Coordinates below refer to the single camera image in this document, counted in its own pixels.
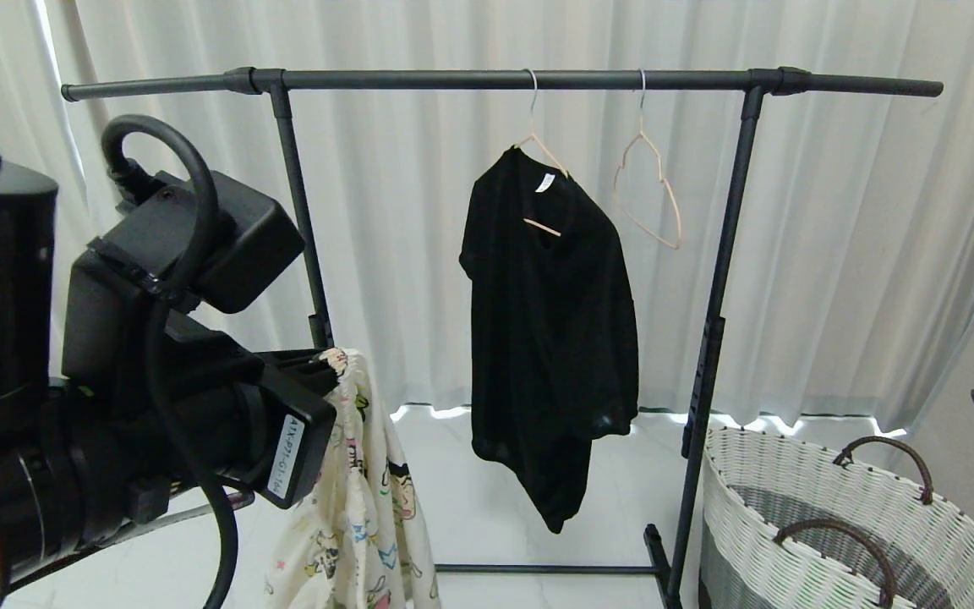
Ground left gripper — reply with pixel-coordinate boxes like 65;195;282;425
0;338;337;593

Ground cream printed garment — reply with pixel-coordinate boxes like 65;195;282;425
263;347;441;609

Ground black garment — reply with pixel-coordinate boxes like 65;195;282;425
459;145;640;535

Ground pink clothes hanger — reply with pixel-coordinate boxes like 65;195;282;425
612;69;684;251
514;69;572;238

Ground white laundry basket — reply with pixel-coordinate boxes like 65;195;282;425
697;427;974;609

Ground black clothes rack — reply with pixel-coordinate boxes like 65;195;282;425
60;66;946;609

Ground white curtain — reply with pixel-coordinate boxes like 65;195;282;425
0;0;974;436

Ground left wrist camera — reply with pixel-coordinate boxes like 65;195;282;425
60;169;306;398

